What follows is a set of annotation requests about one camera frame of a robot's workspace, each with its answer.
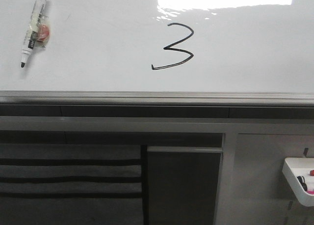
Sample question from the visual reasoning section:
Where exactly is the white plastic marker tray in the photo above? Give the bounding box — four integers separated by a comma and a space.
282, 157, 314, 207

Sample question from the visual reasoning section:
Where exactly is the dark grey cabinet door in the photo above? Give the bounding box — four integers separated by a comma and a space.
148, 146, 222, 225

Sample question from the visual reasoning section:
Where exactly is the white black whiteboard marker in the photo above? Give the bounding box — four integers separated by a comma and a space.
21, 0, 47, 68

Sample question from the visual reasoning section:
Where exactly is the white pegboard panel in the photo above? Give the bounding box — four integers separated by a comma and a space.
227, 134, 314, 225

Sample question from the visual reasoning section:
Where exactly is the white whiteboard with aluminium frame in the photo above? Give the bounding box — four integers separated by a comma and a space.
0, 0, 314, 107

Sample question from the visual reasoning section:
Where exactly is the grey panel with black stripes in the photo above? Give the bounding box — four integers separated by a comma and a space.
0, 144, 147, 225

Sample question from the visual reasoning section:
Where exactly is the black marker in tray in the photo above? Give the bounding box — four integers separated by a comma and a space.
297, 176, 308, 191

